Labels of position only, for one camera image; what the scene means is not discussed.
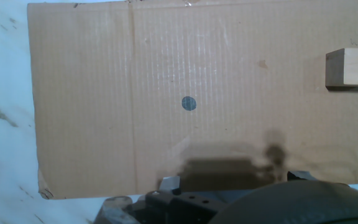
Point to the small wooden block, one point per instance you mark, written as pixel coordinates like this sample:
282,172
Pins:
353,67

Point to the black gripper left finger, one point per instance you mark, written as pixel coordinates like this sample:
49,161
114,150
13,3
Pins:
185,205

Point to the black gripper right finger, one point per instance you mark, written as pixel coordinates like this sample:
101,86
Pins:
301,175

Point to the brown cardboard sheet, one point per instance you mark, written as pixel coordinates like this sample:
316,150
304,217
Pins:
197,62

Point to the marble pattern table sheet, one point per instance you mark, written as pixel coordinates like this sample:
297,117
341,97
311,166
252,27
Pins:
2,93

